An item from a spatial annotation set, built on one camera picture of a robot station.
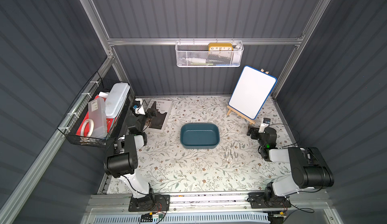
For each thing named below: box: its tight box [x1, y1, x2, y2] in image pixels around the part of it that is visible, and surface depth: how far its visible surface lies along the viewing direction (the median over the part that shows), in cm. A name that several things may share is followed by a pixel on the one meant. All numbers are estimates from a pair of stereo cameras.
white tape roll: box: [81, 118, 95, 137], surface depth 65 cm
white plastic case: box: [104, 82, 131, 119], surface depth 75 cm
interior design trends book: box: [145, 98, 173, 133], surface depth 104 cm
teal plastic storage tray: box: [179, 122, 221, 150], surface depth 99 cm
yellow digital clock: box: [208, 42, 234, 51], surface depth 89 cm
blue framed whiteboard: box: [228, 65, 278, 120], surface depth 88 cm
